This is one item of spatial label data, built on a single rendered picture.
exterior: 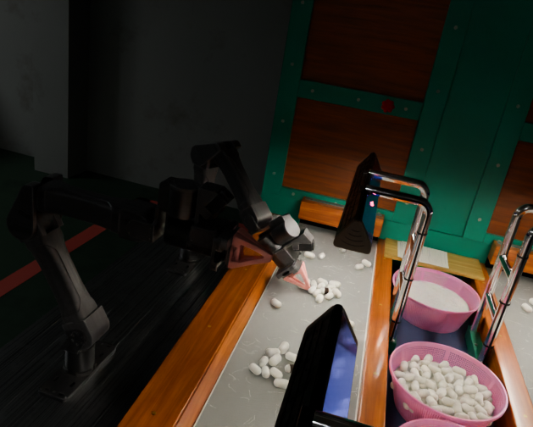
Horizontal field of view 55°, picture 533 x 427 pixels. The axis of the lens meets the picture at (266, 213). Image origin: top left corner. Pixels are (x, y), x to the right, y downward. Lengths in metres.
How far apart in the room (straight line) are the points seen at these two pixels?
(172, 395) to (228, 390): 0.13
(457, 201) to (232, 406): 1.13
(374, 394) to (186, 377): 0.40
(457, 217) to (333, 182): 0.45
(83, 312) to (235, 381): 0.35
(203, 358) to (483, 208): 1.14
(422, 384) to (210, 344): 0.50
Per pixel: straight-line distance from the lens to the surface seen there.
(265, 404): 1.13
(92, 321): 1.17
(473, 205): 1.91
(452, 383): 1.38
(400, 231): 1.93
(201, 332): 1.25
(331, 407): 0.62
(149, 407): 1.06
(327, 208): 1.85
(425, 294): 1.70
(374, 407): 1.16
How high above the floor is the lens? 1.50
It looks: 22 degrees down
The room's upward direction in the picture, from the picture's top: 9 degrees clockwise
